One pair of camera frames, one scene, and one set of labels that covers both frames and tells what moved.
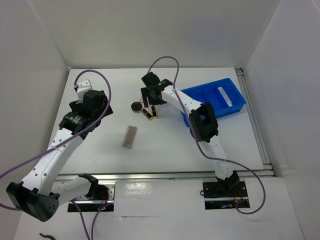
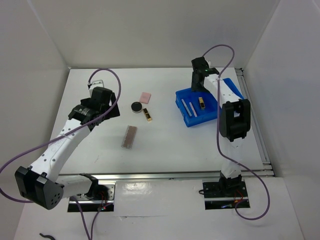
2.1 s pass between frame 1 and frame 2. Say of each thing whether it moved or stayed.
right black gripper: moved
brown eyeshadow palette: stayed
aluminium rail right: stayed
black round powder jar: stayed
